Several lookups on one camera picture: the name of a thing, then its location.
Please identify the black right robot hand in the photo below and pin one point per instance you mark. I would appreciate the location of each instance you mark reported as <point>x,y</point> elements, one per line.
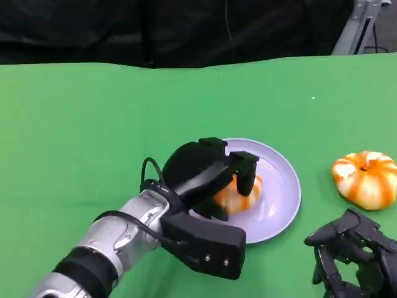
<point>356,245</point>

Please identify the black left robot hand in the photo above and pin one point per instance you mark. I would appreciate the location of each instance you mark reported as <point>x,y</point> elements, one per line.
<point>198,170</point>

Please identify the small orange white bread roll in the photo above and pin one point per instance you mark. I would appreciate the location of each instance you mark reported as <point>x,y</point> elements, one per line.
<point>240,203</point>

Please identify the large orange white bread roll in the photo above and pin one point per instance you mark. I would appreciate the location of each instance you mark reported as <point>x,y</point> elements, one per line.
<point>366,183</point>

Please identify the lilac plate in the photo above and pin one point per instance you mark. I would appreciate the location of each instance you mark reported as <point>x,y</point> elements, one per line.
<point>276,198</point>

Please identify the green table cloth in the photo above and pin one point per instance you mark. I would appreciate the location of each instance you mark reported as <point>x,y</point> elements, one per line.
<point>93,124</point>

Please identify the black curtain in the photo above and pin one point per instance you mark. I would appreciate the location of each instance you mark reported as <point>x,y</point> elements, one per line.
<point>124,31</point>

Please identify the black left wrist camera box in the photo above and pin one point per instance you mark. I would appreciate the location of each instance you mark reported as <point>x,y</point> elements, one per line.
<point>211,245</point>

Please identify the silver metal frame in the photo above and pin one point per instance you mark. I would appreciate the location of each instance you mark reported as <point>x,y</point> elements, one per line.
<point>352,31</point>

